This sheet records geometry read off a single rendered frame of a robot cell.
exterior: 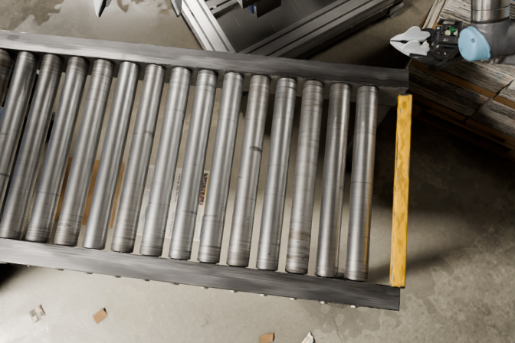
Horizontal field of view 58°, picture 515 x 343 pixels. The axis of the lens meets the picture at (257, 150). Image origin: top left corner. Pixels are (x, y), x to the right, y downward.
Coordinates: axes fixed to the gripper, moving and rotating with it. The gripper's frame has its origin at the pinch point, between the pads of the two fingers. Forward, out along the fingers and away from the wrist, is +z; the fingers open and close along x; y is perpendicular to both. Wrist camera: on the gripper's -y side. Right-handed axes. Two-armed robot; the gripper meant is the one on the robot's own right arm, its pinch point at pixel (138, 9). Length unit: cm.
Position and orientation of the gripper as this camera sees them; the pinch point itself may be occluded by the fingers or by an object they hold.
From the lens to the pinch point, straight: 72.7
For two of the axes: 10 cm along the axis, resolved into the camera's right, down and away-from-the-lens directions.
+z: 0.7, 9.6, -2.5
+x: -9.9, 0.4, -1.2
